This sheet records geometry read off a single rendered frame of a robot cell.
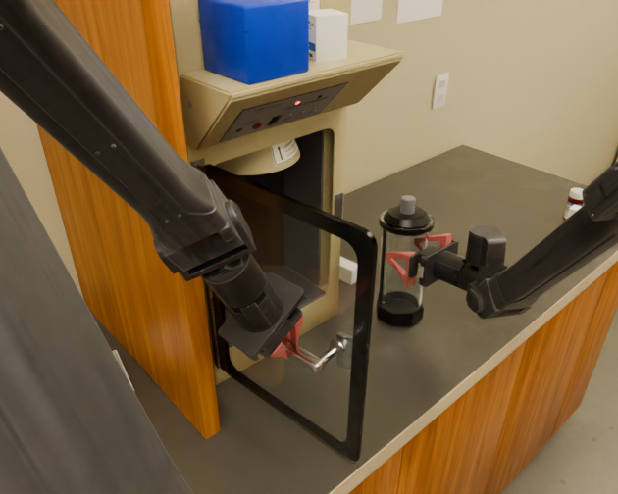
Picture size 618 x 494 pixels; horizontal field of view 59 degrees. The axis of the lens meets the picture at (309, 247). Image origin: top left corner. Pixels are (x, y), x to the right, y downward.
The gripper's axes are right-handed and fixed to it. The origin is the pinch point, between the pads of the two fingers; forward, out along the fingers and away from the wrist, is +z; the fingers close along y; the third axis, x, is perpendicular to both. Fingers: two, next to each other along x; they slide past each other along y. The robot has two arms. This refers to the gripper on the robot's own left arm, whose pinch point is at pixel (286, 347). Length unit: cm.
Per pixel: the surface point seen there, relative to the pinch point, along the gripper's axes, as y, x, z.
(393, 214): -37.6, -12.4, 19.3
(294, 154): -29.0, -22.6, -1.2
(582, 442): -65, 20, 165
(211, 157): -14.8, -21.6, -14.0
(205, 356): 6.6, -14.2, 5.6
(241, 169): -19.9, -25.1, -5.3
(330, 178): -33.7, -22.1, 9.3
